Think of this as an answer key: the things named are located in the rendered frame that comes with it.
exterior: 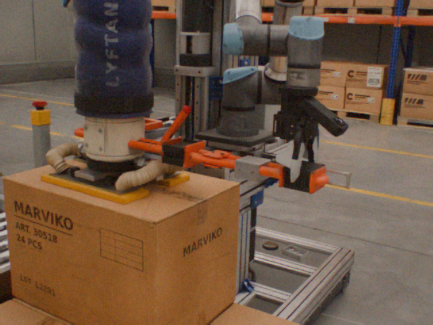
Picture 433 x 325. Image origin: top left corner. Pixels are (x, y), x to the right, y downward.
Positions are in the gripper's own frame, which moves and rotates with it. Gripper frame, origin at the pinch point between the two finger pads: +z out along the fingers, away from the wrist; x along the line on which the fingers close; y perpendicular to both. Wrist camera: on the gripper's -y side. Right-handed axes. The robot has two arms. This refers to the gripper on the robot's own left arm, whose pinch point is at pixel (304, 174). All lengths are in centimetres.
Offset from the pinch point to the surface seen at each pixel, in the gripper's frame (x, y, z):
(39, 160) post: -44, 155, 32
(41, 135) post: -45, 153, 19
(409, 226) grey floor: -274, 32, 109
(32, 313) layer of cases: 22, 76, 53
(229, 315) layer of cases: -14, 27, 54
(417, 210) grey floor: -314, 35, 109
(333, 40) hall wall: -828, 321, -9
